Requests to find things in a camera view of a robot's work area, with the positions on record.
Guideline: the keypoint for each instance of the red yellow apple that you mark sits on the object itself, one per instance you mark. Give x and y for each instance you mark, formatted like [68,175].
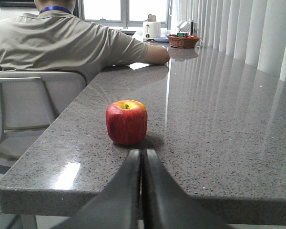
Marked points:
[126,122]

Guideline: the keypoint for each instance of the silver electric kettle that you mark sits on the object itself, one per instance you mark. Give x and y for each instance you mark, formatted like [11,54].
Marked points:
[188,26]

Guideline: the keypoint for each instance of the white office chair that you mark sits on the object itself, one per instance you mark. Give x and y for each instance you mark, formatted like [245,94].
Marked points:
[29,102]

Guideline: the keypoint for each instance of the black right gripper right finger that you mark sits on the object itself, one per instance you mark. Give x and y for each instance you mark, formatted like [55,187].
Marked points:
[166,205]

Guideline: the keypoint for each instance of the person in beige shirt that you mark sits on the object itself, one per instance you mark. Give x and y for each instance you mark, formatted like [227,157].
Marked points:
[56,40]

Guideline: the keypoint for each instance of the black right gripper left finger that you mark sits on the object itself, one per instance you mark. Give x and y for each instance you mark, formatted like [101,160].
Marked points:
[116,206]

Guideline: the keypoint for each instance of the white vertical blinds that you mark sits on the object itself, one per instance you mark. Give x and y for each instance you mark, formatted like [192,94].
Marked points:
[253,31]

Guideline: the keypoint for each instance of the blue plate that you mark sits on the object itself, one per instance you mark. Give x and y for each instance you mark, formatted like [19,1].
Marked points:
[162,39]

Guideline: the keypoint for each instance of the white toaster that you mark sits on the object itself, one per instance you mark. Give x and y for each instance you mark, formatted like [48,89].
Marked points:
[151,29]

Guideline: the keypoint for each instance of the brown wicker basket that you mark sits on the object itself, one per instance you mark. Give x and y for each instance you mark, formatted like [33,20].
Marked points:
[183,42]

